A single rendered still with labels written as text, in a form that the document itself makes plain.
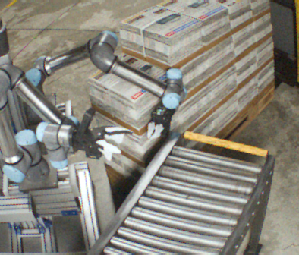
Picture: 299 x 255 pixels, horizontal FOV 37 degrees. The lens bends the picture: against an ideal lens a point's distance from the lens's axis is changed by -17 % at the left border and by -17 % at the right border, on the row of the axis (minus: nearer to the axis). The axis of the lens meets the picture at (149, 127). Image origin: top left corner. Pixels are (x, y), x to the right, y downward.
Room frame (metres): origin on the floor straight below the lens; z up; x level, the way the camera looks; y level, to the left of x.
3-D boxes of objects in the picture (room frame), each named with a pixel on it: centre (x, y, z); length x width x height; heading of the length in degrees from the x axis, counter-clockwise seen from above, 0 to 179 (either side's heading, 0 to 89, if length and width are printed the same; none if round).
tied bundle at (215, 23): (2.65, -0.36, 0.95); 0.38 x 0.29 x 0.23; 42
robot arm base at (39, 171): (1.63, 0.55, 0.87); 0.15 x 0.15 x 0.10
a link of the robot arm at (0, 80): (1.51, 0.60, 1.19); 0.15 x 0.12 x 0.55; 158
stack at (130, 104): (2.56, -0.26, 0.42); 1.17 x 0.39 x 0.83; 131
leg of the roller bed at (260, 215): (1.53, -0.53, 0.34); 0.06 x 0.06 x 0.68; 59
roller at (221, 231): (1.27, -0.08, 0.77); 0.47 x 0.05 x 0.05; 59
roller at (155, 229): (1.21, -0.05, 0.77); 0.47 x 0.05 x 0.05; 59
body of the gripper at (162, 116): (1.95, -0.07, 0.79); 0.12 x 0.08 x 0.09; 149
